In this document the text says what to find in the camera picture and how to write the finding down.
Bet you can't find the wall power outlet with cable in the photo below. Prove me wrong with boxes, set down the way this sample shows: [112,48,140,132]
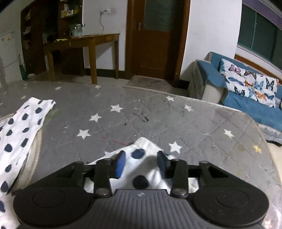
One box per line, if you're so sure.
[98,8,111,32]

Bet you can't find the blue sectional sofa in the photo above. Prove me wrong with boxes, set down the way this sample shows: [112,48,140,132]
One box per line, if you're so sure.
[188,52,281,145]

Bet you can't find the grey star quilted table cover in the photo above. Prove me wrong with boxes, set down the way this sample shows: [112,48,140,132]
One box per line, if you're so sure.
[1,81,281,228]

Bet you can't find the white navy polka dot pants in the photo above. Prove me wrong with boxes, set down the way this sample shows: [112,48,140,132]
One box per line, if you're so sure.
[1,97,200,228]

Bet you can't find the wooden side table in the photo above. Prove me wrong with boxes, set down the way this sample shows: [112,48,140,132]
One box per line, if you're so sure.
[44,33,120,84]

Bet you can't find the brown wooden door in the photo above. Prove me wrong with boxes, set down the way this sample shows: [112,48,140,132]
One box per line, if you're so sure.
[125,1,191,83]

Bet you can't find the dark bookshelf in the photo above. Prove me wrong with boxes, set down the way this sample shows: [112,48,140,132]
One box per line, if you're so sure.
[21,1,83,75]

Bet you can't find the white refrigerator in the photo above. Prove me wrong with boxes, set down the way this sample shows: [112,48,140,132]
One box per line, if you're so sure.
[0,31,22,87]

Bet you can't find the dark green window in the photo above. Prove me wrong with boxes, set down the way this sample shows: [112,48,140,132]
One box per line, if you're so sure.
[238,4,281,69]

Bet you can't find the glass jar on table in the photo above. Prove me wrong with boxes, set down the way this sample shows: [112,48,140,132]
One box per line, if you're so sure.
[69,23,85,38]

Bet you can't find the doormat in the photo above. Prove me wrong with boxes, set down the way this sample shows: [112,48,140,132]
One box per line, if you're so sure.
[125,75,174,92]

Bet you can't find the round induction cooktop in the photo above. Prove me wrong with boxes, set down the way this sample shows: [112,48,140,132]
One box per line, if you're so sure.
[1,114,42,193]

